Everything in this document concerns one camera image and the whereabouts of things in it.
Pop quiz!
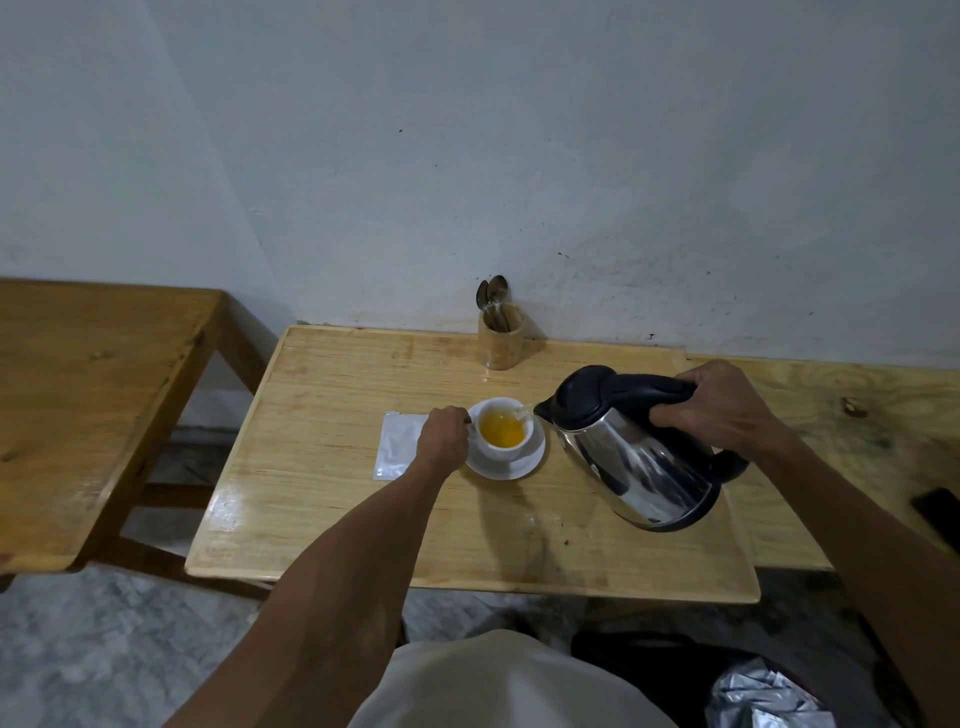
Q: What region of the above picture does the person's right hand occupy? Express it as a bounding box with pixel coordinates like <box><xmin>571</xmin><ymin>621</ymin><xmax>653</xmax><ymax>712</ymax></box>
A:
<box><xmin>648</xmin><ymin>359</ymin><xmax>790</xmax><ymax>460</ymax></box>

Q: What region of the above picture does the person's left hand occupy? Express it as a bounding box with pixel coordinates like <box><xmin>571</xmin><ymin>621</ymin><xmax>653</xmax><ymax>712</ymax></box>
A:
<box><xmin>413</xmin><ymin>405</ymin><xmax>474</xmax><ymax>482</ymax></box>

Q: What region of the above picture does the white tea cup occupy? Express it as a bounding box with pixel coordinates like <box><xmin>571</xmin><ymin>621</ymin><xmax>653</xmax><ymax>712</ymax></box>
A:
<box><xmin>466</xmin><ymin>396</ymin><xmax>536</xmax><ymax>463</ymax></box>

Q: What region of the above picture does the steel electric kettle black handle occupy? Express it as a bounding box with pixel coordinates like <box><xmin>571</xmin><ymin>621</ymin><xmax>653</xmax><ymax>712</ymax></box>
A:
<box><xmin>533</xmin><ymin>364</ymin><xmax>752</xmax><ymax>534</ymax></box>

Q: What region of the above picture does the person's left forearm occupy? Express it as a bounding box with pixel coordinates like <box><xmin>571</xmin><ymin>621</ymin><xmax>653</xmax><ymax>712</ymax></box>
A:
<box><xmin>163</xmin><ymin>459</ymin><xmax>460</xmax><ymax>728</ymax></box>

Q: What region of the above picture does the person's right forearm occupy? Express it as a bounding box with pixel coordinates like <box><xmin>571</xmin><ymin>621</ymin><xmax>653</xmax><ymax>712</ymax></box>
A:
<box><xmin>750</xmin><ymin>426</ymin><xmax>960</xmax><ymax>728</ymax></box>

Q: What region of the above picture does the yellow tea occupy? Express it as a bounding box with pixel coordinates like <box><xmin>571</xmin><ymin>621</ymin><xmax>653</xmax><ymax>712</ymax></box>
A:
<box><xmin>480</xmin><ymin>410</ymin><xmax>527</xmax><ymax>448</ymax></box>

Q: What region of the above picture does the white saucer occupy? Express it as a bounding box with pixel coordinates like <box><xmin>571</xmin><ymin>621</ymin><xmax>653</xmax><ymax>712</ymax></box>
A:
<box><xmin>462</xmin><ymin>400</ymin><xmax>548</xmax><ymax>483</ymax></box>

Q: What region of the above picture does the wooden spoon holder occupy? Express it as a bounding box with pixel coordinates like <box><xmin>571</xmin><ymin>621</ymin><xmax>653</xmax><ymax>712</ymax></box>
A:
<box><xmin>477</xmin><ymin>302</ymin><xmax>527</xmax><ymax>372</ymax></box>

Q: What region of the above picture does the large light wooden tray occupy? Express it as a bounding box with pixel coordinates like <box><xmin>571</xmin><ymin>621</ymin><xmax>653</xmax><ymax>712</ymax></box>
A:
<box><xmin>184</xmin><ymin>324</ymin><xmax>762</xmax><ymax>606</ymax></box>

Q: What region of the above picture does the light plywood table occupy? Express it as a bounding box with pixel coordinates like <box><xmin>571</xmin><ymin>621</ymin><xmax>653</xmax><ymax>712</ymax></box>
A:
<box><xmin>675</xmin><ymin>352</ymin><xmax>960</xmax><ymax>573</ymax></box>

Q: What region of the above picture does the black bin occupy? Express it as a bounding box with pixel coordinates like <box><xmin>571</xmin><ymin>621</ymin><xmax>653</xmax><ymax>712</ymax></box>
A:
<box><xmin>570</xmin><ymin>631</ymin><xmax>905</xmax><ymax>728</ymax></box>

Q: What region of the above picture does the person's white shirt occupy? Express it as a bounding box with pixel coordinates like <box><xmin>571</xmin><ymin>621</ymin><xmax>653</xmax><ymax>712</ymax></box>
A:
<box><xmin>348</xmin><ymin>628</ymin><xmax>678</xmax><ymax>728</ymax></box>

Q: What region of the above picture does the black phone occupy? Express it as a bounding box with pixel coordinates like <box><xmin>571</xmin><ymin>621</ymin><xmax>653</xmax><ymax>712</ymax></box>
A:
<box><xmin>910</xmin><ymin>486</ymin><xmax>960</xmax><ymax>558</ymax></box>

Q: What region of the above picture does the crumpled silver foil bag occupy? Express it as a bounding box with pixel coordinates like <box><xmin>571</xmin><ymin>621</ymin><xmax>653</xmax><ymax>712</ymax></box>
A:
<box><xmin>703</xmin><ymin>660</ymin><xmax>839</xmax><ymax>728</ymax></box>

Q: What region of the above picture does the brown wooden table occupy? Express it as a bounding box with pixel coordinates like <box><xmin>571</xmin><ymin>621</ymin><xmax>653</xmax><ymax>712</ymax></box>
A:
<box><xmin>0</xmin><ymin>277</ymin><xmax>280</xmax><ymax>594</ymax></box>

